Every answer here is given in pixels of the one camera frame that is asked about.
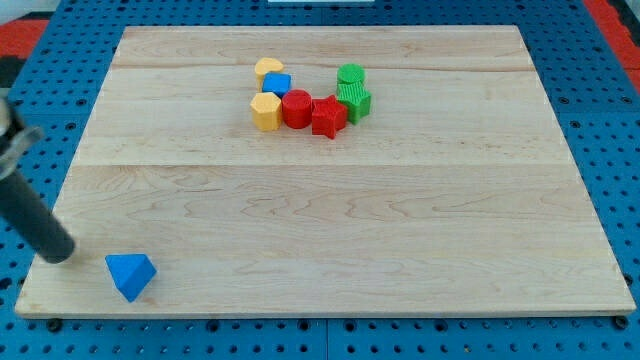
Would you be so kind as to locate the blue perforated base mat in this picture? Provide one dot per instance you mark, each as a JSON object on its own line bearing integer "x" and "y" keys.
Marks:
{"x": 594, "y": 100}

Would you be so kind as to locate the blue triangle block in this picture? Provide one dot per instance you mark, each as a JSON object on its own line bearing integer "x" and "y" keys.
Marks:
{"x": 130, "y": 273}

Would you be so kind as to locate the blue cube block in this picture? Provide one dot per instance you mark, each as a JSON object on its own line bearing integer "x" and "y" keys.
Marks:
{"x": 277, "y": 83}

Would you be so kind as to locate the yellow hexagon block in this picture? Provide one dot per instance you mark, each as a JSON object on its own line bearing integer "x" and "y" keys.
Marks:
{"x": 266, "y": 108}

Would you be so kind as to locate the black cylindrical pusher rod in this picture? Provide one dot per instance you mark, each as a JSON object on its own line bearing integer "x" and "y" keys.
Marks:
{"x": 23, "y": 209}

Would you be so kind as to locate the red star block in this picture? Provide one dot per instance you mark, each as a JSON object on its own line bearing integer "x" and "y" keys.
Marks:
{"x": 329, "y": 116}

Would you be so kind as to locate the red cylinder block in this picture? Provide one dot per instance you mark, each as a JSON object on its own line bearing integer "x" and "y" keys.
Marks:
{"x": 297, "y": 108}

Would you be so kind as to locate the yellow heart block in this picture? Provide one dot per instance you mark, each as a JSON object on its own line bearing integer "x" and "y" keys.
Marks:
{"x": 266, "y": 65}

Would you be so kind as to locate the silver rod mount clamp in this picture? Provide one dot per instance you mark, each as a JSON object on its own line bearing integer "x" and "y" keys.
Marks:
{"x": 16, "y": 137}

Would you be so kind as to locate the wooden board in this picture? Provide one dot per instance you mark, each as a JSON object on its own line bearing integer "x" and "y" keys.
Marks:
{"x": 457, "y": 196}

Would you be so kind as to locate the green cylinder block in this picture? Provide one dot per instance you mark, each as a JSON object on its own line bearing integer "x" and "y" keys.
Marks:
{"x": 350, "y": 73}

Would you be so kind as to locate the green star block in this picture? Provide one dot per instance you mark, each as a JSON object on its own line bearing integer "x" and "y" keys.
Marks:
{"x": 356, "y": 98}

